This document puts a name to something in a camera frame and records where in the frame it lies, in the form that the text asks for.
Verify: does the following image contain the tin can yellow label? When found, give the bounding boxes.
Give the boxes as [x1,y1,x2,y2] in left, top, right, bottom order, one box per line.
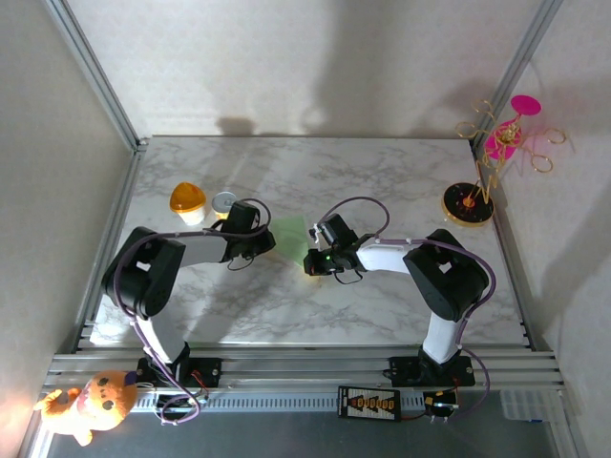
[211,191,239,221]

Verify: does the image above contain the white cup orange lid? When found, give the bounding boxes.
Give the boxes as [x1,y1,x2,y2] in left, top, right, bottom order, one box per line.
[169,181,208,226]

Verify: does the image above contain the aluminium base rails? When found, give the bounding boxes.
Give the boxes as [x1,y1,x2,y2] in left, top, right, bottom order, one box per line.
[42,346,572,397]

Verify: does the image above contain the black orange power board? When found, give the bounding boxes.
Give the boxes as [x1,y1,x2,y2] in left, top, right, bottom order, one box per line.
[337,385,402,423]

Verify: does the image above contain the black yellow connector module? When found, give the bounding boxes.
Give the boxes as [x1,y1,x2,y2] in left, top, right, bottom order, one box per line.
[423,389,460,414]

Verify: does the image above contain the orange plush toy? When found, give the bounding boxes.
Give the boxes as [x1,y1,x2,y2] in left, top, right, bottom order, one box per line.
[32,370,139,448]

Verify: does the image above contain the clear plastic box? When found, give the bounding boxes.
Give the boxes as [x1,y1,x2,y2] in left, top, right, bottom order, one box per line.
[498,388,551,424]

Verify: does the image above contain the pink plastic glass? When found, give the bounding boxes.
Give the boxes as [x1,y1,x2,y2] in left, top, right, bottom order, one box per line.
[483,94,544,162]

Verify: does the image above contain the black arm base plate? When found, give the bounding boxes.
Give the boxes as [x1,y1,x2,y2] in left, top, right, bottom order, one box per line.
[137,356,223,388]
[389,355,476,388]

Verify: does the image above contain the aluminium table side rail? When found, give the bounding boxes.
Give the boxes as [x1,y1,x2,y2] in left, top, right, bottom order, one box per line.
[71,137,152,354]
[470,137,540,353]

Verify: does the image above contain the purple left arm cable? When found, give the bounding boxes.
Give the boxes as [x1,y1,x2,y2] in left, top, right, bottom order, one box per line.
[112,198,273,427]

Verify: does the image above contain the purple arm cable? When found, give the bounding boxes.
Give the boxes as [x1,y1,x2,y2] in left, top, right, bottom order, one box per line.
[322,196,497,425]
[112,198,273,427]

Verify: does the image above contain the gold wire stand black base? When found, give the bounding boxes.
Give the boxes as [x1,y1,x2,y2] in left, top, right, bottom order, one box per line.
[441,98,568,229]

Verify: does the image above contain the red black wire pair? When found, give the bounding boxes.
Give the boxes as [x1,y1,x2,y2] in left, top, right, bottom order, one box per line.
[189,369,211,398]

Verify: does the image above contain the grey slotted cable duct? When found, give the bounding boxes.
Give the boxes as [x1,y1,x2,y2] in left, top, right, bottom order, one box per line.
[128,391,431,414]

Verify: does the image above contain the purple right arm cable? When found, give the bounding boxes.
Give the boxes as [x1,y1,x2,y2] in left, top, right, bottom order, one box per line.
[322,196,497,425]

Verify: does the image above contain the aluminium frame post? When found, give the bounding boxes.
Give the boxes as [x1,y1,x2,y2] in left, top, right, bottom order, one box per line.
[45,0,150,153]
[470,0,564,149]

